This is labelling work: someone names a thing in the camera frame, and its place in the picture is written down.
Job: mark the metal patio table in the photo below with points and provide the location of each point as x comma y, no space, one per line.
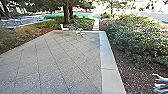
78,31

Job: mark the low green hedge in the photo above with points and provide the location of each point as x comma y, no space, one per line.
76,23

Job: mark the white patio chair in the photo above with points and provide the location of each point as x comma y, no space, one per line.
63,28

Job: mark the large outdoor tree trunk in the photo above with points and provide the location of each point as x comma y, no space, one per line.
67,13

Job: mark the green shrub bed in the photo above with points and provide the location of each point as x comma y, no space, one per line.
140,38

